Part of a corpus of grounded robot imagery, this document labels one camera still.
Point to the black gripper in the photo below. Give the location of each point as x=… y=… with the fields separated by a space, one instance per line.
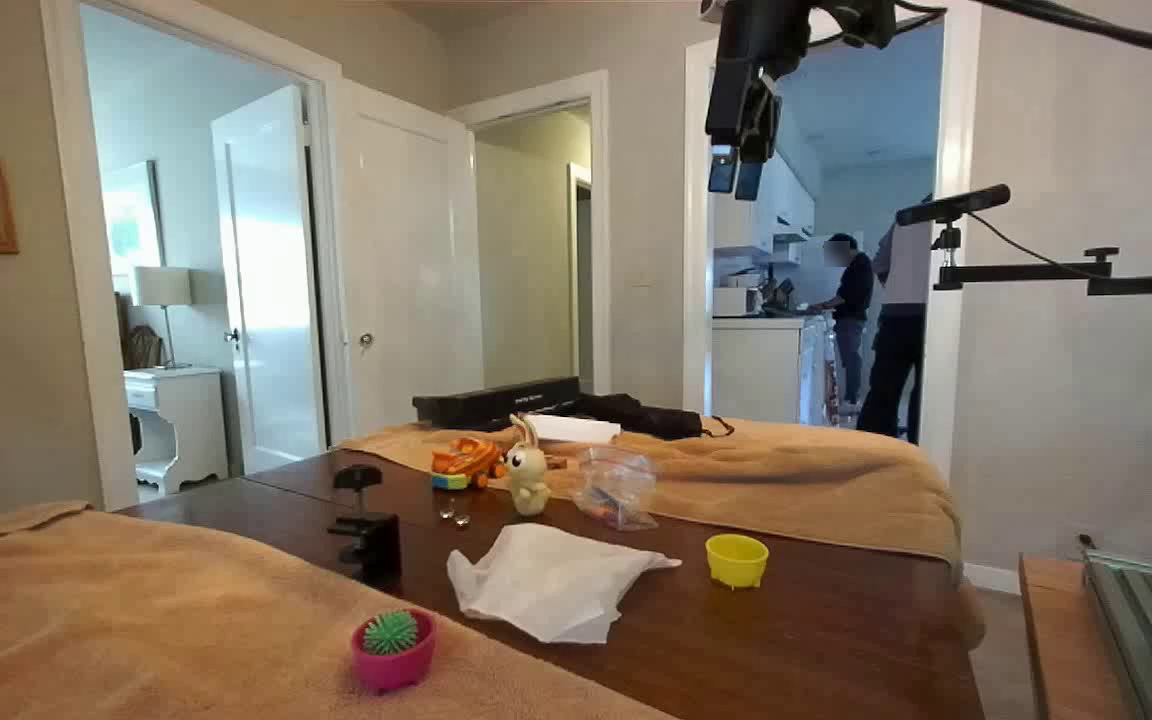
x=757 y=47

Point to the white paper napkin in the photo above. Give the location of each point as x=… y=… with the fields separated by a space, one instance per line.
x=552 y=584

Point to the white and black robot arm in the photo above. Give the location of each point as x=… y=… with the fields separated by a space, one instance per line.
x=862 y=23

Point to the person in dark shirt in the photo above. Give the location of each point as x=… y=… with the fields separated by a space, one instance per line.
x=848 y=312

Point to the person in white shirt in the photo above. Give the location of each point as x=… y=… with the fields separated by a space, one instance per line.
x=899 y=348

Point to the white kitchen counter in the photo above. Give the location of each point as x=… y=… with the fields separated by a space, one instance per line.
x=771 y=368

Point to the black bag on towel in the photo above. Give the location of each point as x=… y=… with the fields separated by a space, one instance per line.
x=644 y=419

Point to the black keyboard bar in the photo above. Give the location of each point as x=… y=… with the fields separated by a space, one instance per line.
x=494 y=405

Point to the white paper sheet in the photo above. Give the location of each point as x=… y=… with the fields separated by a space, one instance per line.
x=572 y=430

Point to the white open door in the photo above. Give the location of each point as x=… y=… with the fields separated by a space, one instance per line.
x=407 y=259

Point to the yellow bunny toy figure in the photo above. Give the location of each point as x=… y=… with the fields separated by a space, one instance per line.
x=524 y=468

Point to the yellow plastic cup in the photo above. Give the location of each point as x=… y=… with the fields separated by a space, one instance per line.
x=738 y=563

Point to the black table clamp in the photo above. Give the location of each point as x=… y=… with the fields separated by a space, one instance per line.
x=371 y=539

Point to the green spiky ball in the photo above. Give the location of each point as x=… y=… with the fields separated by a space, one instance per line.
x=388 y=633

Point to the white table lamp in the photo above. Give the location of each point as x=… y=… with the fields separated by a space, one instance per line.
x=166 y=289

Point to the pink plastic bowl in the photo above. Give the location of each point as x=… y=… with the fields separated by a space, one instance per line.
x=400 y=671

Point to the wooden side table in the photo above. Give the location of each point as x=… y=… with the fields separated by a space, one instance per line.
x=1075 y=671

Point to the white side cabinet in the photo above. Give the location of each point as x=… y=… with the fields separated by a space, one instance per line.
x=183 y=425

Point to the tan towel near left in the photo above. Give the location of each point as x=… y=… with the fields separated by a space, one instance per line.
x=112 y=616

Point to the black camera on stand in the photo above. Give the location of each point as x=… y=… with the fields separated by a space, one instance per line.
x=956 y=206

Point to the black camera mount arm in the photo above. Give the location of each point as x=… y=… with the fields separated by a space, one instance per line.
x=1094 y=272

